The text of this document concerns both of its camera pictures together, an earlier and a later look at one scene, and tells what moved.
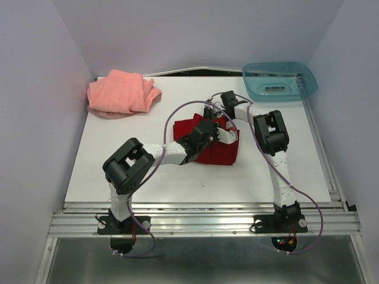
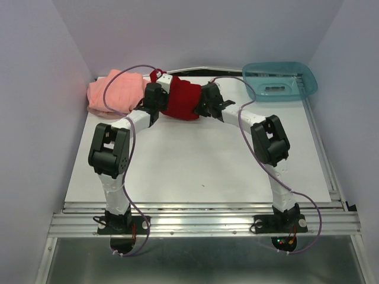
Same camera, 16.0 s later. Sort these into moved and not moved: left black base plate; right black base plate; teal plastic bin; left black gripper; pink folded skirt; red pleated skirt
Moved: left black gripper; red pleated skirt
Not moved: pink folded skirt; right black base plate; left black base plate; teal plastic bin
